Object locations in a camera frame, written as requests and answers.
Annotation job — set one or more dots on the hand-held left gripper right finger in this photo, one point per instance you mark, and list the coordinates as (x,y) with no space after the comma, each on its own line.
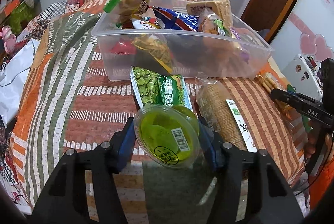
(208,147)

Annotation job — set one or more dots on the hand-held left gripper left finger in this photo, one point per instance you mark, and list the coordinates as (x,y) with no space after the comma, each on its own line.
(126,141)

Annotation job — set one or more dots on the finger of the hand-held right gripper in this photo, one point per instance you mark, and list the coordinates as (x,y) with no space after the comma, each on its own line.
(287,97)

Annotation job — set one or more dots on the stick biscuit packet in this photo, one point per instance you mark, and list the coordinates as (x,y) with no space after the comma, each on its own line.
(271,83)

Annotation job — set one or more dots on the green jelly cup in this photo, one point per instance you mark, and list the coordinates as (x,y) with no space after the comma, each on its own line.
(164,135)

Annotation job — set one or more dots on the purple snack packet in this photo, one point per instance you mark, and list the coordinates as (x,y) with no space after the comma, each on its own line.
(241,44)

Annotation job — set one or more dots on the clear plastic container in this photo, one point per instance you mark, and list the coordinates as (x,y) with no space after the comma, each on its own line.
(182,57)

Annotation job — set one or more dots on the red snack packet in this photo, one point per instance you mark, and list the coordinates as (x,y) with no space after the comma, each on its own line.
(121,47)

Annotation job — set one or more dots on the yellow stick snack packet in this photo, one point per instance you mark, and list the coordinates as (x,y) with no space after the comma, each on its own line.
(155,50)

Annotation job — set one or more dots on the orange fried snack packet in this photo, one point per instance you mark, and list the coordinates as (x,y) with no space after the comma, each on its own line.
(212,25)

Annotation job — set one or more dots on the brown cake block packet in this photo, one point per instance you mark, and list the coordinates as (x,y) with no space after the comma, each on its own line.
(211,6)

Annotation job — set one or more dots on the white pink snack packet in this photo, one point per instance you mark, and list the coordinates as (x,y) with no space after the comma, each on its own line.
(146,23)

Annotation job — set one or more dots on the blue white snack packet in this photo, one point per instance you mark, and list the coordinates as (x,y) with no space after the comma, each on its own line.
(177,19)

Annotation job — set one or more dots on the person's right hand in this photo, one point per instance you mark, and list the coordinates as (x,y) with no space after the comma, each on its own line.
(311,140)

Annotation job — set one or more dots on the round biscuit sleeve packet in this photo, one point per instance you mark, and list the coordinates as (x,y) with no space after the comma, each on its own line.
(221,111)

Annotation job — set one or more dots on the pink heart sticker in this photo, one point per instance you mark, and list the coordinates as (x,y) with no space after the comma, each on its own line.
(315,44)

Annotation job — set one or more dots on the green pea snack packet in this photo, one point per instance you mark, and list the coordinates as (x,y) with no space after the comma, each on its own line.
(144,83)

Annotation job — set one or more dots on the wooden wardrobe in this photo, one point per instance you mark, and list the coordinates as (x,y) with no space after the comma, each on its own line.
(300,4)

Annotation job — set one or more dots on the white plastic bag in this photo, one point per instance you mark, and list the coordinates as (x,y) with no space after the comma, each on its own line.
(15,70)

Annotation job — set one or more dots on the checkered patchwork blanket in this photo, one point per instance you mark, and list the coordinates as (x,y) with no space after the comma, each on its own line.
(60,8)

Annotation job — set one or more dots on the pink toy rabbit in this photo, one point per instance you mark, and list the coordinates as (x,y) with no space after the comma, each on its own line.
(9,38)

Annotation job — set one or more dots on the green bag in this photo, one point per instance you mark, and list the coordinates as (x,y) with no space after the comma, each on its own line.
(22,17)

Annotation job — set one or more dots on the orange box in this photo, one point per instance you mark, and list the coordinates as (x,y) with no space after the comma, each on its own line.
(11,7)

